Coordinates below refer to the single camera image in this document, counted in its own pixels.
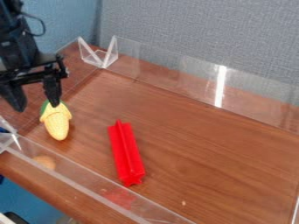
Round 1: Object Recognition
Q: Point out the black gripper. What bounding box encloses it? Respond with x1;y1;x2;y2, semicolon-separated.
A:
0;14;68;112

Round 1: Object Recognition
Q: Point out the yellow green toy corn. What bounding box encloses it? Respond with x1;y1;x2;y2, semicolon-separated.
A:
40;101;72;141

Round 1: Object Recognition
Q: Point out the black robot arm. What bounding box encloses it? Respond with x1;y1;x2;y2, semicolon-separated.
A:
0;0;69;112

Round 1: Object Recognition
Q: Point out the red star-shaped plastic bar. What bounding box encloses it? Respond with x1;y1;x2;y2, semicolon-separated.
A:
107;120;145;187

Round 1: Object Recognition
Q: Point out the clear acrylic left bracket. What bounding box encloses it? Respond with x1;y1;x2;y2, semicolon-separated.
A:
0;116;23;154

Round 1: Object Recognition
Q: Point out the clear acrylic corner bracket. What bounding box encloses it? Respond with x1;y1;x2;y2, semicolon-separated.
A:
77;37;117;68

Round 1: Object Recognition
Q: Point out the clear acrylic front wall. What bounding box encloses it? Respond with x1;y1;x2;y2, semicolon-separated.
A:
0;135;195;224

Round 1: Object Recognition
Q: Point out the clear acrylic wall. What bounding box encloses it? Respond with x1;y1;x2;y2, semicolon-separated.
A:
0;135;195;224
108;37;299;135

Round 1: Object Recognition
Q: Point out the black cable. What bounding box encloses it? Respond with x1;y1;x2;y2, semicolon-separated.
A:
19;11;47;38

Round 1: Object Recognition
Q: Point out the clear acrylic back wall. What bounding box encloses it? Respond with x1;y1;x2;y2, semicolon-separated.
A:
108;37;299;135

